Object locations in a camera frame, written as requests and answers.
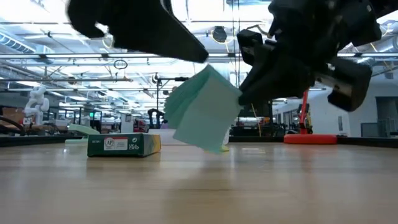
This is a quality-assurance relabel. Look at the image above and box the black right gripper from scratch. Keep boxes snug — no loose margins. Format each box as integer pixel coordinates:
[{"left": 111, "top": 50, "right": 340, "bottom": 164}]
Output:
[{"left": 236, "top": 0, "right": 383, "bottom": 113}]

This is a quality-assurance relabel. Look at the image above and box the red black cart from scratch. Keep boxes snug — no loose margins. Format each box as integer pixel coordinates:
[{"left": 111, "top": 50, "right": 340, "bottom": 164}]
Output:
[{"left": 133, "top": 119, "right": 147, "bottom": 135}]

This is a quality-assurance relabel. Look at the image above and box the green yellow crayon box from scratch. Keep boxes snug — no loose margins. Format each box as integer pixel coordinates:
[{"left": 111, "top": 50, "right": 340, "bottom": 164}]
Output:
[{"left": 86, "top": 133, "right": 162, "bottom": 158}]

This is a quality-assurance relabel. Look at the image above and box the black table edge rail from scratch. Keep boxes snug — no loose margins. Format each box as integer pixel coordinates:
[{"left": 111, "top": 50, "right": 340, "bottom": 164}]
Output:
[{"left": 0, "top": 135, "right": 398, "bottom": 147}]

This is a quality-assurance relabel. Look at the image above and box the orange stand round base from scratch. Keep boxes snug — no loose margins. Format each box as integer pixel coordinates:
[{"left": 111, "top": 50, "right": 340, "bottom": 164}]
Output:
[{"left": 283, "top": 88, "right": 338, "bottom": 145}]

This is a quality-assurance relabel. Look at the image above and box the black cable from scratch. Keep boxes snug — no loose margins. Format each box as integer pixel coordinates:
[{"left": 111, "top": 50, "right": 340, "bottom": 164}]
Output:
[{"left": 0, "top": 114, "right": 25, "bottom": 137}]

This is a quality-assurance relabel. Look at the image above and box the teal notepad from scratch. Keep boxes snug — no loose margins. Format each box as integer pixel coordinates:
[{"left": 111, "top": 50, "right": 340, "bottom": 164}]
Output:
[{"left": 164, "top": 63, "right": 244, "bottom": 155}]

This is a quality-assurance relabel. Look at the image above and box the white floor cabinet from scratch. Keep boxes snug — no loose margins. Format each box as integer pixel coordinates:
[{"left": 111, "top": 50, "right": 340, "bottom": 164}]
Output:
[{"left": 120, "top": 113, "right": 134, "bottom": 134}]

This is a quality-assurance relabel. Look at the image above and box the black cable reel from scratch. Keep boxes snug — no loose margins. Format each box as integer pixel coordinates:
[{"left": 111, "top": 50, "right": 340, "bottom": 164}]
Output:
[{"left": 213, "top": 26, "right": 228, "bottom": 44}]

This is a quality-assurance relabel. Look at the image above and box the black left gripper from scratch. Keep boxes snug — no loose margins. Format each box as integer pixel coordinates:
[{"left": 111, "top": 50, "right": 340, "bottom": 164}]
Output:
[{"left": 67, "top": 0, "right": 209, "bottom": 63}]

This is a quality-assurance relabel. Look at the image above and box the brown cardboard box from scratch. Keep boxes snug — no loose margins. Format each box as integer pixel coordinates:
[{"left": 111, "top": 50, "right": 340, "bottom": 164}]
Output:
[{"left": 1, "top": 107, "right": 25, "bottom": 125}]

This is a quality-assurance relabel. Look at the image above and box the mint green stapler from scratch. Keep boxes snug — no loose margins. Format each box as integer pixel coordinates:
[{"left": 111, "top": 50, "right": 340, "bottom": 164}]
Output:
[{"left": 64, "top": 123, "right": 101, "bottom": 144}]

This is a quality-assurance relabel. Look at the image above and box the black metal frame rig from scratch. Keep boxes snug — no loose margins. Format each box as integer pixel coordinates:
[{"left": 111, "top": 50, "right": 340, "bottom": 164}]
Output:
[{"left": 157, "top": 76, "right": 190, "bottom": 128}]

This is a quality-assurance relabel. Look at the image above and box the black monitor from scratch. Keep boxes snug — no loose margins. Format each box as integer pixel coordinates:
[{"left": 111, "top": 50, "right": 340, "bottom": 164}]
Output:
[{"left": 242, "top": 104, "right": 274, "bottom": 118}]

